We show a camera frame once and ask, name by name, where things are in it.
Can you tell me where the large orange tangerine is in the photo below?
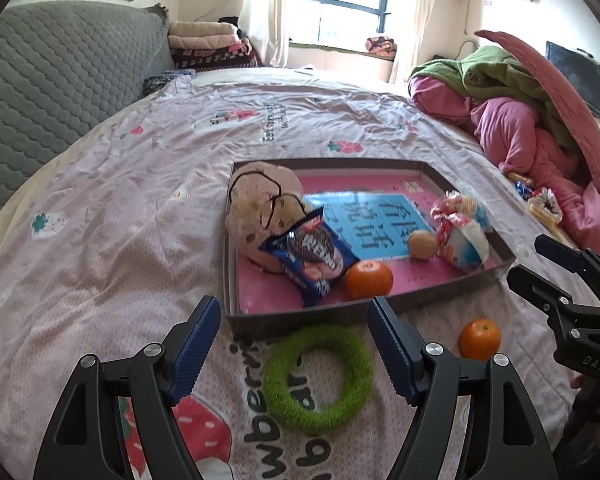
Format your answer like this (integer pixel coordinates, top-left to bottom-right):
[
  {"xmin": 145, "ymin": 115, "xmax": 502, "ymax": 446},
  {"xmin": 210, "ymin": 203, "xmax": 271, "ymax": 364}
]
[{"xmin": 457, "ymin": 318, "xmax": 502, "ymax": 362}]

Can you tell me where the pink quilt heap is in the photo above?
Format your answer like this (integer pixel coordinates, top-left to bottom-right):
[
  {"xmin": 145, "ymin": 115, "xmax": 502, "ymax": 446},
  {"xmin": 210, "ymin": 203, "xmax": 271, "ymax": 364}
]
[{"xmin": 410, "ymin": 76, "xmax": 600, "ymax": 254}]

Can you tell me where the left cream curtain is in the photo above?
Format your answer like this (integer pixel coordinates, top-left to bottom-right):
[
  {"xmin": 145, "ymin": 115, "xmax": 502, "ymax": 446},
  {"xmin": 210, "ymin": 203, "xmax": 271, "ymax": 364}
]
[{"xmin": 238, "ymin": 0, "xmax": 291, "ymax": 68}]

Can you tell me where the white red toy egg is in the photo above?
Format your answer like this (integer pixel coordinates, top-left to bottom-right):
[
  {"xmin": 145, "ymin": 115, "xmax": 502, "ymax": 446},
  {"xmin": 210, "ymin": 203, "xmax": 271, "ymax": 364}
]
[{"xmin": 436, "ymin": 212, "xmax": 490, "ymax": 271}]

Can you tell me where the dark shallow cardboard box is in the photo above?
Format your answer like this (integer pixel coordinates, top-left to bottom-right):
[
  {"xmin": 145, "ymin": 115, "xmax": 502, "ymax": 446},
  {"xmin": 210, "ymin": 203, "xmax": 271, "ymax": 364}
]
[{"xmin": 223, "ymin": 158, "xmax": 515, "ymax": 339}]

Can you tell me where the small orange tangerine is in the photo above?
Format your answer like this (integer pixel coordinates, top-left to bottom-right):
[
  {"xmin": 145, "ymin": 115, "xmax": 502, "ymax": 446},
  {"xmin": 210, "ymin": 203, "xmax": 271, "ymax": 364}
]
[{"xmin": 344, "ymin": 260, "xmax": 393, "ymax": 300}]

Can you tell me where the grey quilted headboard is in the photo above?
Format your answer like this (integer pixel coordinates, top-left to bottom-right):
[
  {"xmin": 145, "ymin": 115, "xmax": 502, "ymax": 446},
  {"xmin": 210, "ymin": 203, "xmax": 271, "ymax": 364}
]
[{"xmin": 0, "ymin": 0, "xmax": 173, "ymax": 211}]

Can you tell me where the right cream curtain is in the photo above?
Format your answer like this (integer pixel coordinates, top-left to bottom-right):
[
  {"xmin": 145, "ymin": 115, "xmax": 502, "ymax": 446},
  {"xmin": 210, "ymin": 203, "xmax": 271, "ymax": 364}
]
[{"xmin": 389, "ymin": 0, "xmax": 436, "ymax": 84}]

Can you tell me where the green blanket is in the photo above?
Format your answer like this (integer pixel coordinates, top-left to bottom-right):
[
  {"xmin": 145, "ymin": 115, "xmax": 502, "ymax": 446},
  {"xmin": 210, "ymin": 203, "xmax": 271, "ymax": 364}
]
[{"xmin": 411, "ymin": 46, "xmax": 578, "ymax": 153}]

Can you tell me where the stack of folded blankets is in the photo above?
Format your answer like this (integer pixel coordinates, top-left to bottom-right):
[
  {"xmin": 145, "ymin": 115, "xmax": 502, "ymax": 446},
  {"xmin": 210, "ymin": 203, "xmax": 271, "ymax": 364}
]
[{"xmin": 168, "ymin": 16, "xmax": 262, "ymax": 72}]

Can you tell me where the cream curtain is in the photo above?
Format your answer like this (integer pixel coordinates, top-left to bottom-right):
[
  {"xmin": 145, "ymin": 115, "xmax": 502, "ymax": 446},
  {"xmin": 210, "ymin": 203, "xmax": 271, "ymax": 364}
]
[
  {"xmin": 389, "ymin": 0, "xmax": 436, "ymax": 84},
  {"xmin": 238, "ymin": 0, "xmax": 291, "ymax": 68}
]

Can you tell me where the patterned bag on sill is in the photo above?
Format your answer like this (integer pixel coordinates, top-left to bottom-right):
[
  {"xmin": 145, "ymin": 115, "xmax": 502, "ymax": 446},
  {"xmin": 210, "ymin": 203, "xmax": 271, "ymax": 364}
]
[{"xmin": 365, "ymin": 36, "xmax": 398, "ymax": 60}]

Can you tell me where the person right hand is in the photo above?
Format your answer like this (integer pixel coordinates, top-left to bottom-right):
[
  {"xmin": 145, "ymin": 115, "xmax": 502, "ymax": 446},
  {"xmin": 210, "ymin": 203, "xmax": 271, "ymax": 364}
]
[{"xmin": 570, "ymin": 374, "xmax": 584, "ymax": 389}]

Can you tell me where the cream dotted scrunchie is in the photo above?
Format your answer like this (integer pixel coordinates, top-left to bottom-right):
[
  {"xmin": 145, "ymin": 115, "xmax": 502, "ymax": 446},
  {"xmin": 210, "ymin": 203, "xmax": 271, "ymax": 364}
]
[{"xmin": 225, "ymin": 160, "xmax": 311, "ymax": 274}]

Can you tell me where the wall mounted television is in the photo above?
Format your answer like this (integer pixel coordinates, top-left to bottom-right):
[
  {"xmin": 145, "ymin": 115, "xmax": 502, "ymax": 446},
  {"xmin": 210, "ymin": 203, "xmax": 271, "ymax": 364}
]
[{"xmin": 545, "ymin": 41, "xmax": 600, "ymax": 119}]

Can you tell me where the tan walnut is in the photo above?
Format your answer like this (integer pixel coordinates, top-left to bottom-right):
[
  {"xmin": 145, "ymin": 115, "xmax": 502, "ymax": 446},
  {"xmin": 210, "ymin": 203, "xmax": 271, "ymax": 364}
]
[{"xmin": 406, "ymin": 230, "xmax": 438, "ymax": 261}]

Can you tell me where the window with dark frame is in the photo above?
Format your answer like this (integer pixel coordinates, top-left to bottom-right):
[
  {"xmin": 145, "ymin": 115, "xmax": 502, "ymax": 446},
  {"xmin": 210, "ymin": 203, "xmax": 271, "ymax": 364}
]
[{"xmin": 289, "ymin": 0, "xmax": 388, "ymax": 52}]

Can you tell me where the blue oreo cookie packet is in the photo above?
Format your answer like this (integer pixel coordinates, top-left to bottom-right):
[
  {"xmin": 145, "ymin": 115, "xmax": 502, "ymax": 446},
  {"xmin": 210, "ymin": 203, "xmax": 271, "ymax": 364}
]
[{"xmin": 259, "ymin": 207, "xmax": 360, "ymax": 308}]

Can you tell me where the green fuzzy ring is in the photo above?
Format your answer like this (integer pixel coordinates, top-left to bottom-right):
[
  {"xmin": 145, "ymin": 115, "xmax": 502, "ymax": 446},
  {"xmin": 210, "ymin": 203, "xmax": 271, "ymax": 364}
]
[{"xmin": 262, "ymin": 324, "xmax": 375, "ymax": 437}]

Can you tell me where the blue red toy egg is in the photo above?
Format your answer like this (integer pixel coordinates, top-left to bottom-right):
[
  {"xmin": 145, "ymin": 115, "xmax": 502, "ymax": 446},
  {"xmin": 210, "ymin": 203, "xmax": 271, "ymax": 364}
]
[{"xmin": 429, "ymin": 191, "xmax": 493, "ymax": 232}]

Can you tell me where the dark patterned cloth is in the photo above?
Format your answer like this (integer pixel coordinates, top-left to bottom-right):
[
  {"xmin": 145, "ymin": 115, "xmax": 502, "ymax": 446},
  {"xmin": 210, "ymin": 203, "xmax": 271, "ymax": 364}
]
[{"xmin": 142, "ymin": 70, "xmax": 196, "ymax": 96}]

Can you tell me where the biscuit packet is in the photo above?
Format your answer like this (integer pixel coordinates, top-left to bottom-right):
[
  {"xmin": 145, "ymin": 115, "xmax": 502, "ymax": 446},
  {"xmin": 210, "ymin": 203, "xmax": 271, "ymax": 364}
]
[{"xmin": 527, "ymin": 188, "xmax": 564, "ymax": 230}]

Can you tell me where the blue snack wrapper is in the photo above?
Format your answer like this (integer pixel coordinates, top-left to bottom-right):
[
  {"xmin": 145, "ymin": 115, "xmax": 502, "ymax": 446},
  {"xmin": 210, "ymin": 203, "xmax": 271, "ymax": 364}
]
[{"xmin": 514, "ymin": 181, "xmax": 533, "ymax": 200}]

